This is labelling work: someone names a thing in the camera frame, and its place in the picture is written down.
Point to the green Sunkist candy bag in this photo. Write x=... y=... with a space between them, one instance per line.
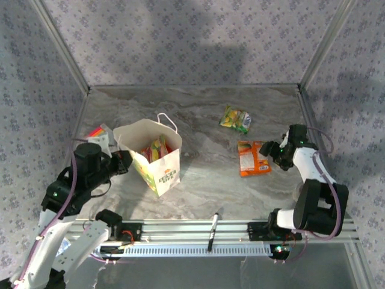
x=236 y=120

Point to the red Lot 100 gummy bag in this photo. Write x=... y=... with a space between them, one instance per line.
x=145 y=154

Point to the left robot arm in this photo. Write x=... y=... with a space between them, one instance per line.
x=45 y=241

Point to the wide aluminium base rail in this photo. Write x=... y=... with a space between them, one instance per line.
x=186 y=228

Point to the rainbow coloured paper stack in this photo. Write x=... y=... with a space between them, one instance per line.
x=96 y=132

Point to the black marker pen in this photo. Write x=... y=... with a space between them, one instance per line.
x=213 y=231

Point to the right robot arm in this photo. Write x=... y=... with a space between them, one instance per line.
x=316 y=204

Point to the paper bag with green print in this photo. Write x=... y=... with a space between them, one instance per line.
x=162 y=174

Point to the orange candy bag white label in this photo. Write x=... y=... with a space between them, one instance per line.
x=251 y=159

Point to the aluminium table edge rail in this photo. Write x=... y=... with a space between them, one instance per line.
x=195 y=87
x=79 y=117
x=306 y=108

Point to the orange Fox's Fruits candy bag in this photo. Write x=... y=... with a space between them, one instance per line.
x=156 y=152

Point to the black electronics board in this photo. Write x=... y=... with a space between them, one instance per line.
x=112 y=252
x=280 y=252

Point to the aluminium frame post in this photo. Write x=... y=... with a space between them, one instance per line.
x=326 y=45

